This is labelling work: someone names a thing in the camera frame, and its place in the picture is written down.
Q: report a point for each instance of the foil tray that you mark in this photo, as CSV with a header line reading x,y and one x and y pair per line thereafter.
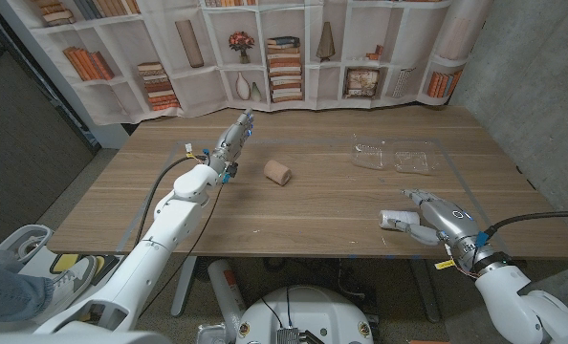
x,y
212,334

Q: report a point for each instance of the yellow black floor mat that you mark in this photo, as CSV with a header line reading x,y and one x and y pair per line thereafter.
x,y
64,262

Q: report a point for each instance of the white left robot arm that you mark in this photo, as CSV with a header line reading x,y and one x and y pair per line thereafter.
x,y
145,258

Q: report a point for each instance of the grey white sneaker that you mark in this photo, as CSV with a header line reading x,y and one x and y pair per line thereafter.
x,y
73,279

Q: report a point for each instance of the person's leg in jeans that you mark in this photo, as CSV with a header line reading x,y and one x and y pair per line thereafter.
x,y
2,291

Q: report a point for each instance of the brown cork cup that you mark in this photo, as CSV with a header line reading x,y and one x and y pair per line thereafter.
x,y
277,172

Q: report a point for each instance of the grey table leg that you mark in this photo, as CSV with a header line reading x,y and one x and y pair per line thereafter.
x,y
183,286
426,291

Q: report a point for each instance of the white roll with orange label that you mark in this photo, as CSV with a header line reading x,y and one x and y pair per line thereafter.
x,y
224,286

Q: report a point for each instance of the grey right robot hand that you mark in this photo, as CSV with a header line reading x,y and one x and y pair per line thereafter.
x,y
449,220

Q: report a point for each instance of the white round bin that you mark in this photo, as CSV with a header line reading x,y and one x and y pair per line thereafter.
x,y
26,241

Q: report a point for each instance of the printed bookshelf backdrop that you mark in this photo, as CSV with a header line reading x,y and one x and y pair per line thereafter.
x,y
207,86

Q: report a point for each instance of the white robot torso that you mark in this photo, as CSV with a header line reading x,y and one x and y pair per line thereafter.
x,y
308,310

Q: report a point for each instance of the clear plastic clamshell container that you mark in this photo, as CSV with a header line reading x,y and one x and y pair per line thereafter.
x,y
410,160

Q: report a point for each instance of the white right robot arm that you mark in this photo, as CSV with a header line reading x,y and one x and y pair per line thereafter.
x,y
518,306

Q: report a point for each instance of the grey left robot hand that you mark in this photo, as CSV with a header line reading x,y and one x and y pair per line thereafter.
x,y
229,148

